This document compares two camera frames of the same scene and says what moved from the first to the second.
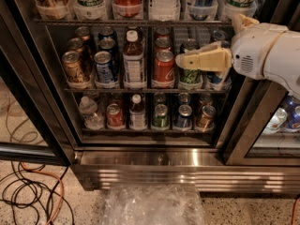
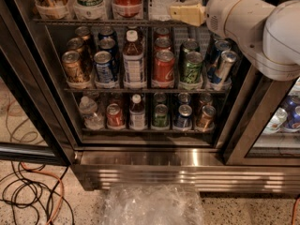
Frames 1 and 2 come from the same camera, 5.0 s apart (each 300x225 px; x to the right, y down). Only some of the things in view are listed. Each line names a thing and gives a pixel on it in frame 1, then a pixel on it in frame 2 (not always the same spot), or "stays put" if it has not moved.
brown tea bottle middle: [133, 61] stays put
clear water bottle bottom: [92, 119] stays put
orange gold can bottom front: [206, 122] stays put
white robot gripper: [252, 51] to [225, 12]
